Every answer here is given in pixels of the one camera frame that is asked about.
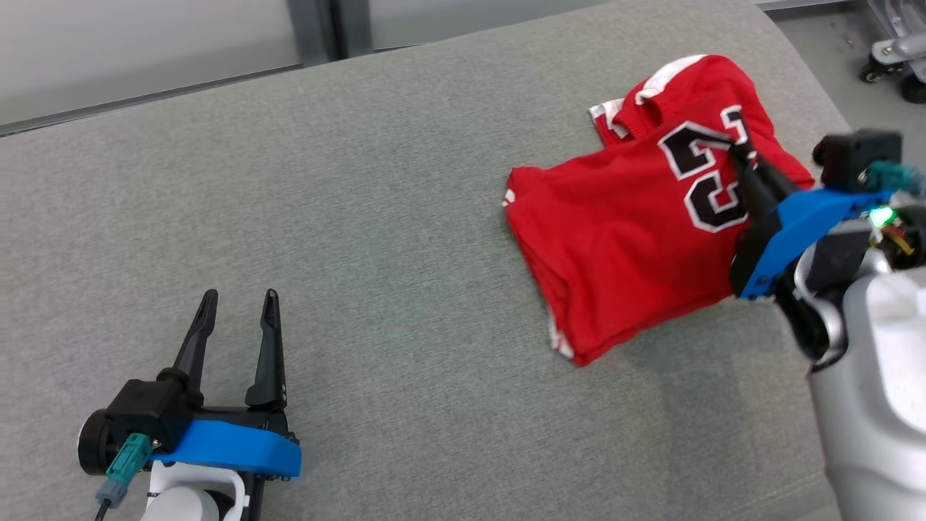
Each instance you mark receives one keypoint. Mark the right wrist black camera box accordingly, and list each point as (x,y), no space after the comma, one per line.
(861,155)

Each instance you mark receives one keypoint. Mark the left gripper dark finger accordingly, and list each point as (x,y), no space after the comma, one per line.
(197,354)
(271,362)

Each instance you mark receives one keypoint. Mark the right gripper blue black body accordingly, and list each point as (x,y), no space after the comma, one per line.
(796,224)

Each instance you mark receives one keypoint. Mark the red jersey with white sleeves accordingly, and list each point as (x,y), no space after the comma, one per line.
(615,231)

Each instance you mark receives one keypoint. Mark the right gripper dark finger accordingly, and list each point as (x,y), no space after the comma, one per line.
(767,192)

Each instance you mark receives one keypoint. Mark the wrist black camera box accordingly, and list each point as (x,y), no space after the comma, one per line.
(861,155)
(148,409)

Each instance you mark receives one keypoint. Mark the left white grey robot arm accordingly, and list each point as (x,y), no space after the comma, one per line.
(181,506)

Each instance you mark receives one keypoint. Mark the right white grey robot arm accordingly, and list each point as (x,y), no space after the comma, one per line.
(875,398)

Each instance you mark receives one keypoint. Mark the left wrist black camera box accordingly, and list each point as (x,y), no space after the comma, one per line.
(148,409)

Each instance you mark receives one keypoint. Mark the grey partition base rail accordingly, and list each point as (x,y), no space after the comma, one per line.
(145,98)

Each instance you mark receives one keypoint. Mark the grey fabric sofa seat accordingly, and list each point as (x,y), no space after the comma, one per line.
(362,217)

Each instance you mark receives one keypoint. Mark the black caster wheel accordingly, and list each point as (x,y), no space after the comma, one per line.
(872,72)
(915,88)

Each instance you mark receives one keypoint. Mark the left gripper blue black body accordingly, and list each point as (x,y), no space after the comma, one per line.
(239,445)

